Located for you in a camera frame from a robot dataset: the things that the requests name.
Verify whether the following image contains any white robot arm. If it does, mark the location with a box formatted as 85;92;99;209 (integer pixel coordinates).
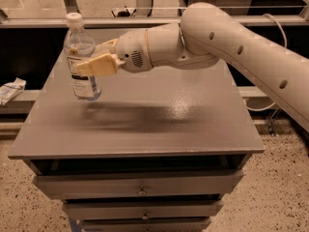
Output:
75;3;309;131

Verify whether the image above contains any top grey drawer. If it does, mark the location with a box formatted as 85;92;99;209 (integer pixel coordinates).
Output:
33;170;243;200

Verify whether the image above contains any grey drawer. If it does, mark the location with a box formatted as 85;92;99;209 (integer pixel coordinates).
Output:
33;170;243;200
63;200;223;220
81;217;211;232

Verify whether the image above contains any bottom grey drawer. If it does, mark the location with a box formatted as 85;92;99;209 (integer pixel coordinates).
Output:
81;217;211;232

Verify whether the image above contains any white folded cloth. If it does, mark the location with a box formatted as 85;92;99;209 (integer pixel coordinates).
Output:
0;78;26;105

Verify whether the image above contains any white cable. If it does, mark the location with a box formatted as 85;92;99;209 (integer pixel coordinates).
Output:
244;13;288;112

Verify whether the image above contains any middle grey drawer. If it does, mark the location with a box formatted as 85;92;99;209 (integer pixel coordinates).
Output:
63;200;223;220

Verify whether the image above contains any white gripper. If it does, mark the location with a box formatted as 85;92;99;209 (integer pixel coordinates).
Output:
76;23;188;76

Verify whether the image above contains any clear plastic water bottle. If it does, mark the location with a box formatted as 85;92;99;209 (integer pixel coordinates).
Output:
64;13;101;101

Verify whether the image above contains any grey drawer cabinet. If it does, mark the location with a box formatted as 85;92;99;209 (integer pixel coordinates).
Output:
8;27;266;232

